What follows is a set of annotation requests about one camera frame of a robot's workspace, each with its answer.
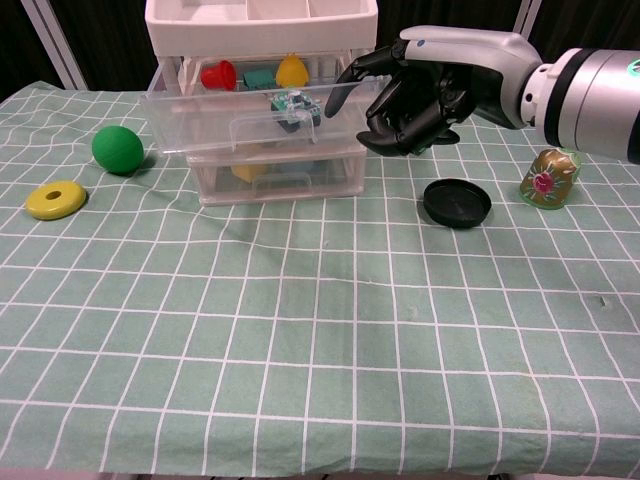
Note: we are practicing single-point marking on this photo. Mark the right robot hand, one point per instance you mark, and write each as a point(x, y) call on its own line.
point(475, 60)

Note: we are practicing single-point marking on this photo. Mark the small blue green toy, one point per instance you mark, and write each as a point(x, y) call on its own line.
point(295, 106)

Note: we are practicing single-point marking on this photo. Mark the clear plastic drawer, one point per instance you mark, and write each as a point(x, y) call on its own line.
point(340, 175)
point(200, 122)

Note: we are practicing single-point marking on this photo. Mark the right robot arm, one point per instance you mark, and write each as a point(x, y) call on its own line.
point(595, 100)

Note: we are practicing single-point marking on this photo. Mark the white plastic drawer cabinet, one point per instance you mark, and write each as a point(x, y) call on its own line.
point(260, 30)

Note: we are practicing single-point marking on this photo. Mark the gold green foil cup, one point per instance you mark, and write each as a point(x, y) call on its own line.
point(547, 182)

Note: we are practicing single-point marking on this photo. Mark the black round lid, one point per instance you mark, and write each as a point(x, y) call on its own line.
point(457, 205)

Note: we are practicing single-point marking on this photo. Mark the yellow toy bell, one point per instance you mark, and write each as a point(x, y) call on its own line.
point(292, 72)

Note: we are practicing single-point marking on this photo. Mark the light blue block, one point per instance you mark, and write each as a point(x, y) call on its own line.
point(297, 167)

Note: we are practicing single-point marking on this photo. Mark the green toy block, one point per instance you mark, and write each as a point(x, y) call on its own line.
point(260, 79)

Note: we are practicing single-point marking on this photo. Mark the yellow block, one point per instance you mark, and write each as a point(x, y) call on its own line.
point(250, 170)

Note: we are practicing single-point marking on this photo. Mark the red toy cup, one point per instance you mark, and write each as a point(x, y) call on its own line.
point(220, 75)

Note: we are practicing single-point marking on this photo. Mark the green checked tablecloth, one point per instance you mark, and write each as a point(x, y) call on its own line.
point(320, 325)

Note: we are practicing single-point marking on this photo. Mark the green ball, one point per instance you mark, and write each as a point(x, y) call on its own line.
point(118, 150)

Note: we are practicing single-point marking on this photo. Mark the white partition frame post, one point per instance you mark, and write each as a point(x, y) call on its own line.
point(525, 17)
point(60, 45)

